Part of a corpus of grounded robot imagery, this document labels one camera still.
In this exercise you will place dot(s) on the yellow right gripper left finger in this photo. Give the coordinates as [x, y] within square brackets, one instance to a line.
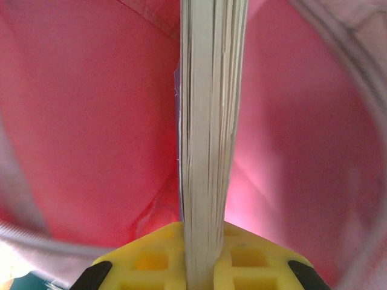
[136, 266]

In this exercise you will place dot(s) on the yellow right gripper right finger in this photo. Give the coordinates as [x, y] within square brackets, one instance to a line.
[266, 266]

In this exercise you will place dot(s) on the grid paper notepad grey-blue cover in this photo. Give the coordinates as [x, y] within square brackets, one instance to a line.
[208, 121]

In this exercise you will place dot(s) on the pink backpack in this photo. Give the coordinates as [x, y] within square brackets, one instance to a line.
[75, 121]

